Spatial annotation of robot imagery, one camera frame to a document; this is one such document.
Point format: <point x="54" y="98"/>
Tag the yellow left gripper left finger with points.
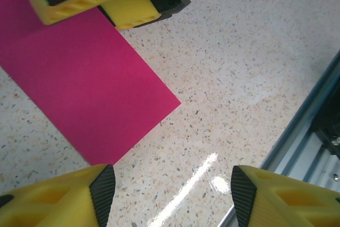
<point x="47" y="200"/>

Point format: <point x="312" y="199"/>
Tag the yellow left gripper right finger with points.
<point x="287" y="200"/>

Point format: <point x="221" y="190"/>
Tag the magenta paper sheet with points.
<point x="87" y="86"/>

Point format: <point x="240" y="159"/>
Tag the aluminium mounting rail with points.
<point x="305" y="158"/>

